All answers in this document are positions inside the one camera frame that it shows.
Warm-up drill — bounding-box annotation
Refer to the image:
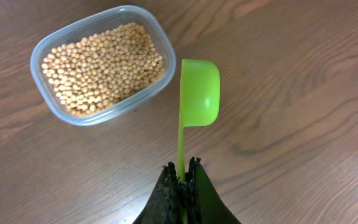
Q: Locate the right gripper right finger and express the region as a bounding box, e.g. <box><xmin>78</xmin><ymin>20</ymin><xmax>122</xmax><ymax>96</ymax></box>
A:
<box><xmin>186</xmin><ymin>157</ymin><xmax>241</xmax><ymax>224</ymax></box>

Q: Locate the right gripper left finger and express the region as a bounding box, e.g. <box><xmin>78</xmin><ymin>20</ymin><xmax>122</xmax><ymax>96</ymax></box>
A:
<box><xmin>133</xmin><ymin>162</ymin><xmax>182</xmax><ymax>224</ymax></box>

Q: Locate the green plastic measuring scoop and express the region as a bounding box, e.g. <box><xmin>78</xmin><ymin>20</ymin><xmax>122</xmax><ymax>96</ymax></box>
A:
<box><xmin>177</xmin><ymin>59</ymin><xmax>220</xmax><ymax>182</ymax></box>

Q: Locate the clear container of soybeans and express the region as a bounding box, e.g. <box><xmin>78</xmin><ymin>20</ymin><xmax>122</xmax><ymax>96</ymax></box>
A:
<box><xmin>30</xmin><ymin>5</ymin><xmax>176</xmax><ymax>126</ymax></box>

